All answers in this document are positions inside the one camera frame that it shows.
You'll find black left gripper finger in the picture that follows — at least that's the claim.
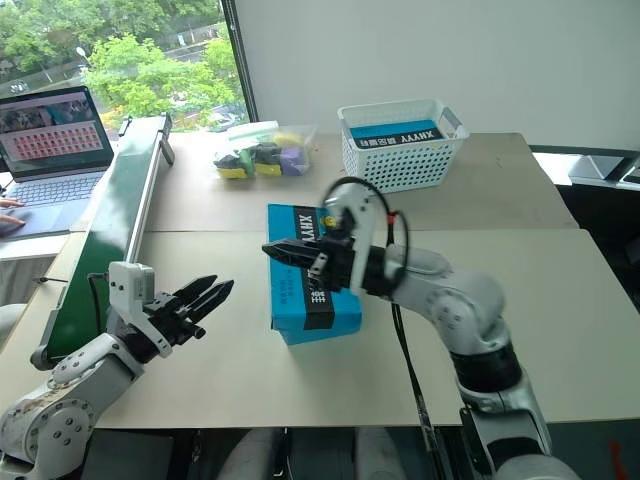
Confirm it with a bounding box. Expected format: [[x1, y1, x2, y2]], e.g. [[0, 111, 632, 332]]
[[187, 279, 235, 318], [169, 274, 220, 306]]

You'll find person's bare hand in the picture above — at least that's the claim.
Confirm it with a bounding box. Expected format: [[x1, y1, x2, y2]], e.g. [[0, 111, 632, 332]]
[[0, 197, 27, 238]]

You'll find green conveyor belt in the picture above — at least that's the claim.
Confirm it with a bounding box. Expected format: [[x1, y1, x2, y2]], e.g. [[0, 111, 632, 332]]
[[29, 113, 176, 372]]

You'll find white perforated plastic basket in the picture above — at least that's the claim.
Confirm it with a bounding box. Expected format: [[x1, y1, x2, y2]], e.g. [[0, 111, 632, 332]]
[[336, 97, 471, 195]]

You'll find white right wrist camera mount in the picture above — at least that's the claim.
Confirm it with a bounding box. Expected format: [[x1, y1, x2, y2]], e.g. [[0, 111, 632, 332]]
[[321, 183, 377, 292]]

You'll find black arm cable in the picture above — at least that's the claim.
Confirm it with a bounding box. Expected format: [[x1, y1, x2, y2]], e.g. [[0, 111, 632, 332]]
[[323, 175, 452, 480], [87, 271, 112, 337]]

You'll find black window frame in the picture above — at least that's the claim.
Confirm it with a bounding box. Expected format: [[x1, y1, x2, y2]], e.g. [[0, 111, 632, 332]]
[[219, 0, 262, 124]]

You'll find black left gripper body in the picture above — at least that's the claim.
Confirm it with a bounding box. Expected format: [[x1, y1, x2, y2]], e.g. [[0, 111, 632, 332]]
[[143, 291, 207, 347]]

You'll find purple foam block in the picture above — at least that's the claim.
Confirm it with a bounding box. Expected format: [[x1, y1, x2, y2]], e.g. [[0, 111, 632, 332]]
[[279, 145, 308, 177]]

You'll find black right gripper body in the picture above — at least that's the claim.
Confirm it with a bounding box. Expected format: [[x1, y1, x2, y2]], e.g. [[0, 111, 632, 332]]
[[308, 234, 358, 295]]

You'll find clear plastic bag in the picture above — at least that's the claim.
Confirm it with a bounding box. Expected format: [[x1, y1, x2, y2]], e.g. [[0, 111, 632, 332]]
[[213, 119, 319, 182]]

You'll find blue printed cardboard box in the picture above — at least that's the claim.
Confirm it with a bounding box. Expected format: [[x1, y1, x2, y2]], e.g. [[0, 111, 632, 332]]
[[348, 119, 448, 152]]

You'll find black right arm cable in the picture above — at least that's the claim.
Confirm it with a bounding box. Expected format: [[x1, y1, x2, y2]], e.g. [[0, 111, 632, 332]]
[[323, 175, 452, 480]]

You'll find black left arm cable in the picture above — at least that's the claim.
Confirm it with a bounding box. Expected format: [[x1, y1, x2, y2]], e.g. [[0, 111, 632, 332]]
[[87, 271, 112, 337]]

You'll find silver open laptop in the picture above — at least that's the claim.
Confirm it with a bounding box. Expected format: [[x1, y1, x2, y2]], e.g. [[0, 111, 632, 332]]
[[0, 85, 116, 239]]

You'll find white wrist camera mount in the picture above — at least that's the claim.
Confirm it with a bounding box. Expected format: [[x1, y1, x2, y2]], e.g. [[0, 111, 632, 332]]
[[321, 183, 377, 292], [107, 260, 174, 358]]

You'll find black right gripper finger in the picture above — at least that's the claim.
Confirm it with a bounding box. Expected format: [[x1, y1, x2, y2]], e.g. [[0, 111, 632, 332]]
[[264, 250, 314, 272], [262, 239, 322, 259]]

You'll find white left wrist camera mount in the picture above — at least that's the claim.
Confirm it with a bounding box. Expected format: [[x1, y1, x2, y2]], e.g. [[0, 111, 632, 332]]
[[107, 260, 174, 358]]

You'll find dark side desk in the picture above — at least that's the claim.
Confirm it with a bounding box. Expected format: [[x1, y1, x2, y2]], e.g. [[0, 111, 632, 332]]
[[528, 143, 640, 321]]

